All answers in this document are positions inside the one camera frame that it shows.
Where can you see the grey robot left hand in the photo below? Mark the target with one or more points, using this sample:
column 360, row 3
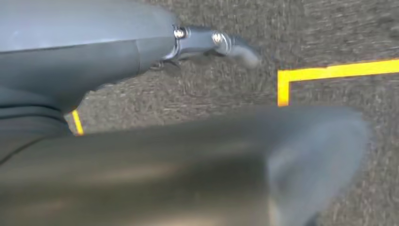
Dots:
column 78, row 37

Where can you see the yellow tape square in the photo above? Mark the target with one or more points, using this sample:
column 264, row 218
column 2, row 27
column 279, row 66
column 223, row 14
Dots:
column 343, row 70

